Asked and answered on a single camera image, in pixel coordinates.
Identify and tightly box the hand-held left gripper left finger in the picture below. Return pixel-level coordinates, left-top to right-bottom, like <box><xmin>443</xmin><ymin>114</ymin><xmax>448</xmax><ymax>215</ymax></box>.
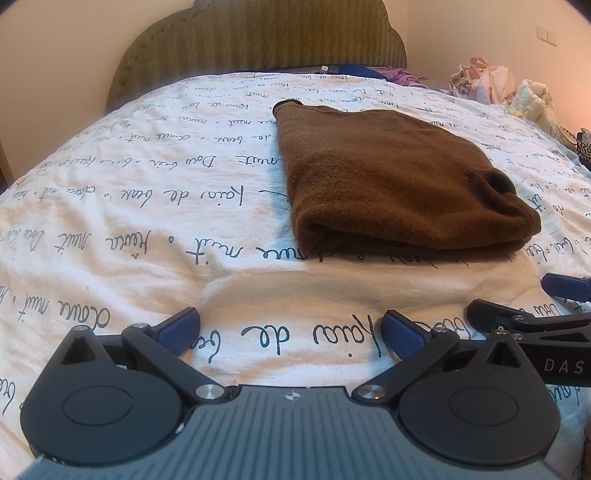
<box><xmin>54</xmin><ymin>307</ymin><xmax>230</xmax><ymax>407</ymax></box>

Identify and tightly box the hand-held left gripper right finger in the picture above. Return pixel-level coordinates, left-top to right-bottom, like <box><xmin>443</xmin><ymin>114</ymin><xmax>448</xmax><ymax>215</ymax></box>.
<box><xmin>353</xmin><ymin>310</ymin><xmax>536</xmax><ymax>407</ymax></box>

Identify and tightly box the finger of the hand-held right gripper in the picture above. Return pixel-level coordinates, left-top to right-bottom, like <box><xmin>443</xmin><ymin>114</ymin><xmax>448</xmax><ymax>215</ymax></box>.
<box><xmin>466</xmin><ymin>299</ymin><xmax>591</xmax><ymax>340</ymax></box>
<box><xmin>542</xmin><ymin>272</ymin><xmax>591</xmax><ymax>301</ymax></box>

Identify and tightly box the brown knit sweater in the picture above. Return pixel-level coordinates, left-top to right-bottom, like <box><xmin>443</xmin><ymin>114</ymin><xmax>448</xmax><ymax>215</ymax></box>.
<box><xmin>272</xmin><ymin>99</ymin><xmax>542</xmax><ymax>257</ymax></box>

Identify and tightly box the pile of pink clothes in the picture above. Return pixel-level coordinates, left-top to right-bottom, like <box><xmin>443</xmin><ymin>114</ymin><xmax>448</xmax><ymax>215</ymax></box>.
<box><xmin>447</xmin><ymin>57</ymin><xmax>519</xmax><ymax>105</ymax></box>

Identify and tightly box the white script printed blanket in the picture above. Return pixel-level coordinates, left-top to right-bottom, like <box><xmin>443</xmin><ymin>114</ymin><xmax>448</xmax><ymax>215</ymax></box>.
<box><xmin>0</xmin><ymin>69</ymin><xmax>591</xmax><ymax>480</ymax></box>

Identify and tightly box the pale yellow quilt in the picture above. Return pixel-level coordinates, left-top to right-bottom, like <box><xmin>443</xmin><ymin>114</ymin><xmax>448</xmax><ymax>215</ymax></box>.
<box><xmin>510</xmin><ymin>79</ymin><xmax>579</xmax><ymax>149</ymax></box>

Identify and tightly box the purple cloth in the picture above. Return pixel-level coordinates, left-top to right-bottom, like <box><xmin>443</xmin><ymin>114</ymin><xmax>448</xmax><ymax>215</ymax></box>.
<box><xmin>382</xmin><ymin>68</ymin><xmax>426</xmax><ymax>87</ymax></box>

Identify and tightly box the blue cloth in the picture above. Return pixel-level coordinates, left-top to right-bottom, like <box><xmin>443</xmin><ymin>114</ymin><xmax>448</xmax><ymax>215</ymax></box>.
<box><xmin>329</xmin><ymin>63</ymin><xmax>385</xmax><ymax>80</ymax></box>

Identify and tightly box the green upholstered headboard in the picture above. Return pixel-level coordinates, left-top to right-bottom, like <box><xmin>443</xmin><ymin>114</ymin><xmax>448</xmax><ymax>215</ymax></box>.
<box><xmin>106</xmin><ymin>0</ymin><xmax>408</xmax><ymax>112</ymax></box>

